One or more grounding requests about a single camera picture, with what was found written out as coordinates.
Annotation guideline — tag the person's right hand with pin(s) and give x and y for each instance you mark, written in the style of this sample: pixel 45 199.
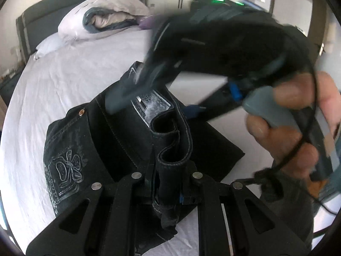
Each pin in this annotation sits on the person's right hand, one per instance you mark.
pixel 290 96

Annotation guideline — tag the grey padded headboard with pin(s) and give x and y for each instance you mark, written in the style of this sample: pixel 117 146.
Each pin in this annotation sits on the grey padded headboard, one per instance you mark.
pixel 53 5

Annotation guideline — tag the white pillow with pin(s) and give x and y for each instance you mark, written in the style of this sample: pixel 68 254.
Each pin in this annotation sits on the white pillow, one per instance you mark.
pixel 49 45

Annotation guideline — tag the brown door frame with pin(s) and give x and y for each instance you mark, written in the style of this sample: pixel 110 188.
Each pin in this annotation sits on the brown door frame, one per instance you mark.
pixel 319 18

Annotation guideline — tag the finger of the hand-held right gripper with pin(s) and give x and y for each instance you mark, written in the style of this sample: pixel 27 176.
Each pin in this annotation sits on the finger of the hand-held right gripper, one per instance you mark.
pixel 213 104
pixel 122 96

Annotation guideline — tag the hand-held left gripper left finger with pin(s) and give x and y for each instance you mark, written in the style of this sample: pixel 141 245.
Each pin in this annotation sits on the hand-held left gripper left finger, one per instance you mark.
pixel 143 189

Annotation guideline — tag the folded white and blue duvet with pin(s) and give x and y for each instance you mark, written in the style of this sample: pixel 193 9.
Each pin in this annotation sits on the folded white and blue duvet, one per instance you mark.
pixel 106 13

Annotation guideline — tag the purple pillow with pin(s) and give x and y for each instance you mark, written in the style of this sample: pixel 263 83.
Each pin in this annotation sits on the purple pillow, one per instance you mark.
pixel 147 22

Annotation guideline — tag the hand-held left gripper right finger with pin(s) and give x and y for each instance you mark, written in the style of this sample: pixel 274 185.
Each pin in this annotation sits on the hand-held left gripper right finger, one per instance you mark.
pixel 194 189

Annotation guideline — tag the blue-grey nightstand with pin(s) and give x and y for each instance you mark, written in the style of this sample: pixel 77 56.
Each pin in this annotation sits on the blue-grey nightstand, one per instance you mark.
pixel 8 88

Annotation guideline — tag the black denim pants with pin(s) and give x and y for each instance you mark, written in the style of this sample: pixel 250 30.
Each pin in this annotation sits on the black denim pants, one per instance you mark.
pixel 120 138

